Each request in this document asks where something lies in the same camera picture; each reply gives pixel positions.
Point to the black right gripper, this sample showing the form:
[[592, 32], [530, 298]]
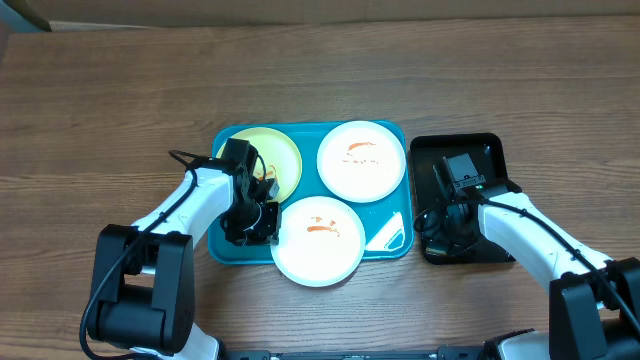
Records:
[[437, 233]]

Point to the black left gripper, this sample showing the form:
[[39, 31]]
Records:
[[267, 235]]

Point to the yellow plate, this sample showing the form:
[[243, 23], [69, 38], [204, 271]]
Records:
[[281, 158]]

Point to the white plate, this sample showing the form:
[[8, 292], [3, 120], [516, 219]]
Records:
[[361, 161], [321, 242]]

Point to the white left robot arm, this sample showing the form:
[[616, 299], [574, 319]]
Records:
[[142, 296]]

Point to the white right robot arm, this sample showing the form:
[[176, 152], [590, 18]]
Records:
[[593, 299]]

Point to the teal plastic tray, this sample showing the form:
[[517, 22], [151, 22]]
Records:
[[388, 222]]

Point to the black plastic tray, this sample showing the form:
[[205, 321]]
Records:
[[486, 152]]

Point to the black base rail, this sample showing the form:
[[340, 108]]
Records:
[[442, 353]]

